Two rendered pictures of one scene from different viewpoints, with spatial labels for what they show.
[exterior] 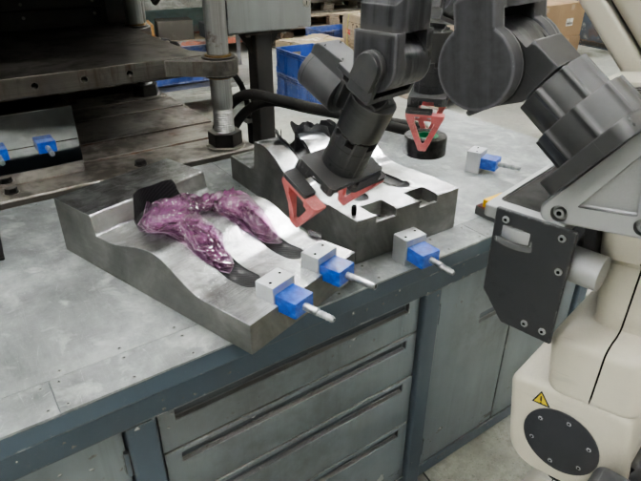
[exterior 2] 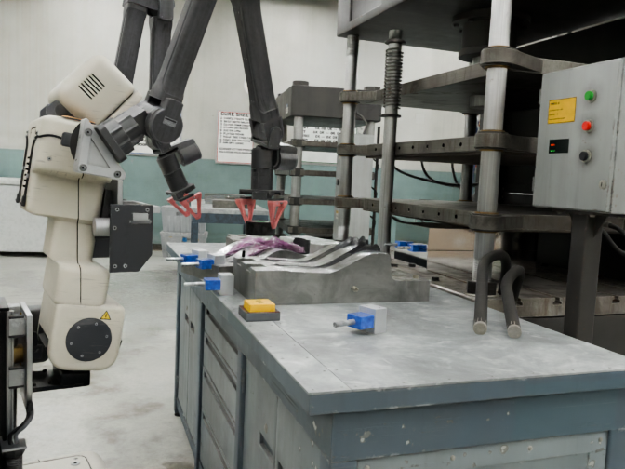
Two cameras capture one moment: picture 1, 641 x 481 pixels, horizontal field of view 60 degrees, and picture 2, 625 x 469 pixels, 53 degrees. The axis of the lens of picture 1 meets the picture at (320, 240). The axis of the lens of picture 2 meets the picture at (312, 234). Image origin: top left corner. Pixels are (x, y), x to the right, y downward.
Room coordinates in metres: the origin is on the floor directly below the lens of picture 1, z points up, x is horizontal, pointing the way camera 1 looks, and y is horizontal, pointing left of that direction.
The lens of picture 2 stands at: (1.56, -1.73, 1.13)
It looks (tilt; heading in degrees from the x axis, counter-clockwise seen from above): 5 degrees down; 105
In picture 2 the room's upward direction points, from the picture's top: 3 degrees clockwise
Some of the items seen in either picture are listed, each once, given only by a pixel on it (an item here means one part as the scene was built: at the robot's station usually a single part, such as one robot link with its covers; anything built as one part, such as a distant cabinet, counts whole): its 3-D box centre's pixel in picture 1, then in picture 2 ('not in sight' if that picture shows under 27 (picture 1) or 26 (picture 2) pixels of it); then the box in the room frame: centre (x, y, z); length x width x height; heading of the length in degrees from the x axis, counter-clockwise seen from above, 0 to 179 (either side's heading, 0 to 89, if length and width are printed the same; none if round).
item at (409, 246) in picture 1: (426, 257); (208, 284); (0.86, -0.19, 0.83); 0.13 x 0.05 x 0.05; 34
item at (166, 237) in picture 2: not in sight; (184, 244); (-2.21, 5.70, 0.16); 0.60 x 0.42 x 0.33; 23
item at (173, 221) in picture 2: not in sight; (184, 219); (-2.21, 5.70, 0.49); 0.60 x 0.42 x 0.33; 23
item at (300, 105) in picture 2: not in sight; (324, 186); (-0.10, 4.76, 1.03); 1.54 x 0.94 x 2.06; 117
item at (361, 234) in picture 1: (333, 173); (329, 270); (1.16, -0.03, 0.87); 0.50 x 0.26 x 0.14; 35
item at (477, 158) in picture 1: (494, 163); (356, 321); (1.32, -0.44, 0.83); 0.13 x 0.05 x 0.05; 56
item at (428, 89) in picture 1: (430, 80); (261, 182); (1.00, -0.20, 1.11); 0.10 x 0.07 x 0.07; 165
